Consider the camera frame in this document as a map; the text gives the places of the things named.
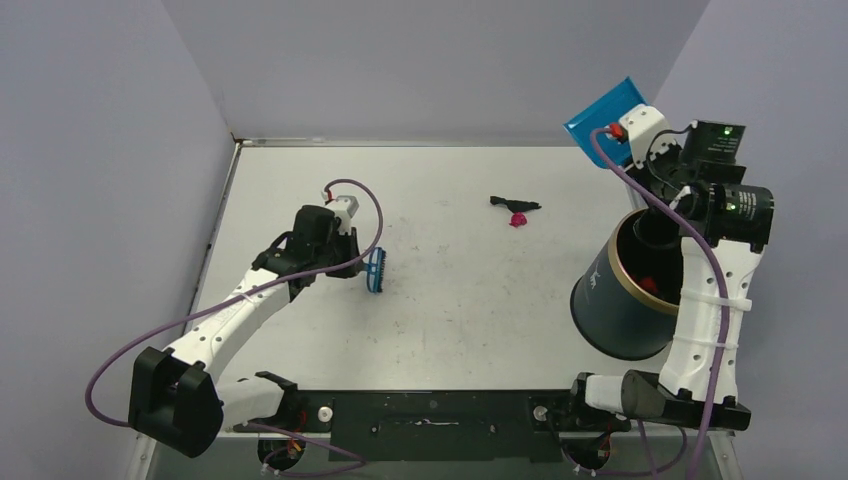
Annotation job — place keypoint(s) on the blue plastic dustpan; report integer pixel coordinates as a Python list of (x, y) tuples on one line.
[(606, 110)]

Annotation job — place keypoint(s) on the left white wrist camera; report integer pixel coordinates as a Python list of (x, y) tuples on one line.
[(344, 208)]

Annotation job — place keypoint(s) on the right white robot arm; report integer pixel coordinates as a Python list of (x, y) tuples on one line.
[(723, 226)]

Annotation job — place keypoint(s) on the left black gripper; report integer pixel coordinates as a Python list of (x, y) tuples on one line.
[(349, 241)]

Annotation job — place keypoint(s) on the black gold-rimmed waste bin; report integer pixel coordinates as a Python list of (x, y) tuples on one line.
[(610, 310)]

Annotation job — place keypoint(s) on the blue hand brush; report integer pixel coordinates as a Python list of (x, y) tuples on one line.
[(374, 268)]

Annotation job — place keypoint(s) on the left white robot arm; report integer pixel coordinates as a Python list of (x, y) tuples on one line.
[(177, 397)]

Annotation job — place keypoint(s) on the red paper scrap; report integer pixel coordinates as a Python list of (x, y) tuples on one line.
[(649, 285)]

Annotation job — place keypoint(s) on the black paper scrap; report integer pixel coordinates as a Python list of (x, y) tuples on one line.
[(515, 206)]

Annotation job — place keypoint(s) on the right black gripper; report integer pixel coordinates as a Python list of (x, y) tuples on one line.
[(660, 234)]

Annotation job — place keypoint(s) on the small pink scrap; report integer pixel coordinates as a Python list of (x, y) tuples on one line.
[(518, 219)]

